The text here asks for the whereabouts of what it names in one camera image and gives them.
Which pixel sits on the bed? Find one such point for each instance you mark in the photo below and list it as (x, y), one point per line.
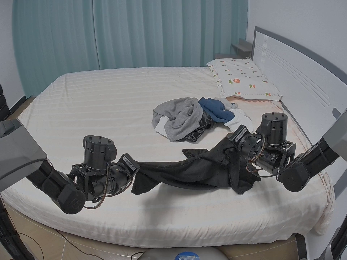
(108, 104)

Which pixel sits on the black T-shirt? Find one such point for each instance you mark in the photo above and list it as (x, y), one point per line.
(189, 172)

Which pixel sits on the blue-green curtain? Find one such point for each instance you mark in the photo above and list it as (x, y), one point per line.
(122, 23)

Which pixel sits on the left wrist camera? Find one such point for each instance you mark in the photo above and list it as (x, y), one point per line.
(111, 153)

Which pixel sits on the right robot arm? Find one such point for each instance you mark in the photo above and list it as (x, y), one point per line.
(298, 175)

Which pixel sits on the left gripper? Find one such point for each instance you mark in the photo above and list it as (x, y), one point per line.
(116, 177)

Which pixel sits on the black chest of drawers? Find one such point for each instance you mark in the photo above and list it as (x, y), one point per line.
(5, 104)

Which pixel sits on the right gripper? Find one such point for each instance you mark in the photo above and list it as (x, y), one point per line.
(252, 148)

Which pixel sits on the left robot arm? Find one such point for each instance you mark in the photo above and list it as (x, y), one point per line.
(54, 180)

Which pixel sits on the white printed pillow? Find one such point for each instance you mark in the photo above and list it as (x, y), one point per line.
(244, 77)

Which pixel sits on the pile of clothes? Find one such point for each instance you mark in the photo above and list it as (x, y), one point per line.
(179, 118)

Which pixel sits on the grey bedside table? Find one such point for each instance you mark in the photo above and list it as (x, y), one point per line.
(241, 49)

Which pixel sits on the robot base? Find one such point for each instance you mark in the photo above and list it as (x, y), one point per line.
(184, 254)

